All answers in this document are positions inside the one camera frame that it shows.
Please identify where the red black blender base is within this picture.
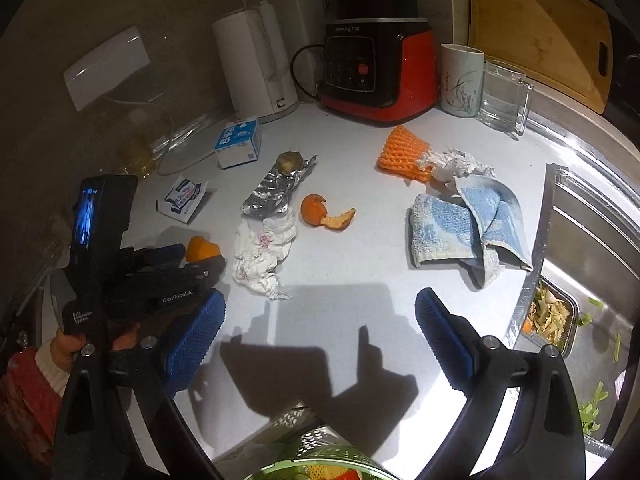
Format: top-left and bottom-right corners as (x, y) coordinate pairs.
(319, 0), (438, 126)

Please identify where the small blue white packet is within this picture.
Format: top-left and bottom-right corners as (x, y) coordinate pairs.
(156, 176), (208, 224)

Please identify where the black power cable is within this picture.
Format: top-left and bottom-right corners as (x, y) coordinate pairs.
(290, 43), (327, 103)

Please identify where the blue white dish towel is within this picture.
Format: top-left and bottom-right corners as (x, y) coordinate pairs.
(409, 174), (533, 288)

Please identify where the stainless steel sink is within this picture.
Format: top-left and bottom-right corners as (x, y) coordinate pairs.
(508, 164), (639, 458)

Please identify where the bamboo cutting board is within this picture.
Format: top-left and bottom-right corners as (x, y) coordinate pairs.
(469, 0), (613, 114)

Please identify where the steel food scrap container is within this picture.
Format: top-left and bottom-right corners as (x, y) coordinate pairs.
(521, 278), (579, 358)

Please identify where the green perforated trash basket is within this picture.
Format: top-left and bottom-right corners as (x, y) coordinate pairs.
(247, 462), (388, 480)

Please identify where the silver foil wrapper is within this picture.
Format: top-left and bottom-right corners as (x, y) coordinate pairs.
(241, 155), (317, 220)

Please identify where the white crumpled tissue by towel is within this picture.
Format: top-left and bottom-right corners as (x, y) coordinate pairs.
(416, 148), (496, 183)

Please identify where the blue white milk carton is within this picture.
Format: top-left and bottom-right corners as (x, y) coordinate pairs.
(214, 117), (262, 169)

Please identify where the red snack packet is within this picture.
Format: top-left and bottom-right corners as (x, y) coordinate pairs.
(337, 469), (361, 480)

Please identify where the orange peel piece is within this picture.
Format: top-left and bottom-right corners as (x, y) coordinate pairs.
(184, 236), (220, 263)

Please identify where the white power cable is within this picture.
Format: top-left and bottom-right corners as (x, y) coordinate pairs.
(106, 96), (231, 176)

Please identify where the white electric kettle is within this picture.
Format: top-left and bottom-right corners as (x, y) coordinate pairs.
(213, 1), (298, 124)

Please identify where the orange foam fruit net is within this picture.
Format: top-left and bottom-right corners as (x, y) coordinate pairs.
(376, 126), (432, 183)

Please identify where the white floral ceramic cup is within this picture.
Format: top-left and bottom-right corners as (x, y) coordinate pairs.
(440, 44), (485, 118)

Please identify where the white printed tissue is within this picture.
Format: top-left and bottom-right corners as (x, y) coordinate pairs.
(232, 210), (297, 300)

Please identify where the person left hand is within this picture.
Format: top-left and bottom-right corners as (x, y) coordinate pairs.
(50, 323), (140, 373)

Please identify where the clear glass mug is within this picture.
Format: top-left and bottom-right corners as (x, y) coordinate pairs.
(476, 60), (534, 139)

